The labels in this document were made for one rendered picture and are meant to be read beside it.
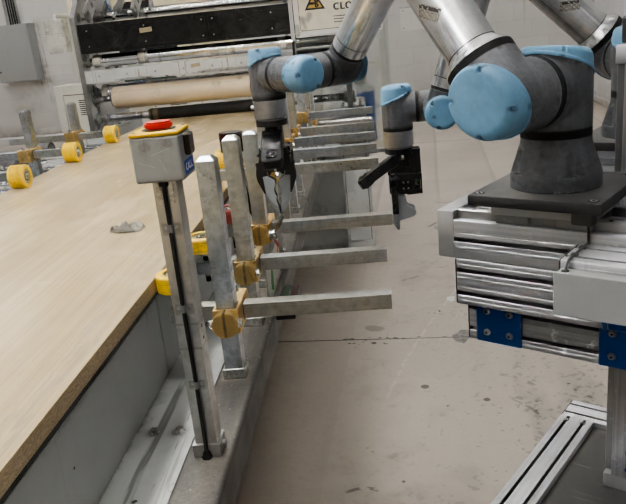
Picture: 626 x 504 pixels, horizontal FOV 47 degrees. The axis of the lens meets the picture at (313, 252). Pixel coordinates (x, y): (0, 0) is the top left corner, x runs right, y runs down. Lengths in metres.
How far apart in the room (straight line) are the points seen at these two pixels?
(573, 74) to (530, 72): 0.10
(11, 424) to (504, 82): 0.81
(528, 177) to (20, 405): 0.85
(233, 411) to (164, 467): 0.16
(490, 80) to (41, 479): 0.86
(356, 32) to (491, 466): 1.41
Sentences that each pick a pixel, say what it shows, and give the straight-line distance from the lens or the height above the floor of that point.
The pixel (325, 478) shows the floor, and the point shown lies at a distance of 2.33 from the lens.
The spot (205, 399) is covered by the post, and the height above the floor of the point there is 0.80.
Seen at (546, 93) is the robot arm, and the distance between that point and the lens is 1.15.
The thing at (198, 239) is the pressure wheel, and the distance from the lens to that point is 1.62.
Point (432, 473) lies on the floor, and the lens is 2.33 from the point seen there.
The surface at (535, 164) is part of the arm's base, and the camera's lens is 1.24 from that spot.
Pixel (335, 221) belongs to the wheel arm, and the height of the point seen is 0.85.
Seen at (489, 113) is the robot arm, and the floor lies 1.19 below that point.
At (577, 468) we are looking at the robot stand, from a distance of 2.01.
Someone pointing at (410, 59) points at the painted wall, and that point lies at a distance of 10.36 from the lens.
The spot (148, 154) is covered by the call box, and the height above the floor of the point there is 1.19.
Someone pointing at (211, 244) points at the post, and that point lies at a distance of 1.33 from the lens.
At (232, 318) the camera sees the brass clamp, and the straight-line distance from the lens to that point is 1.34.
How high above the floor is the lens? 1.34
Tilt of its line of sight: 18 degrees down
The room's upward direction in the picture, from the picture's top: 6 degrees counter-clockwise
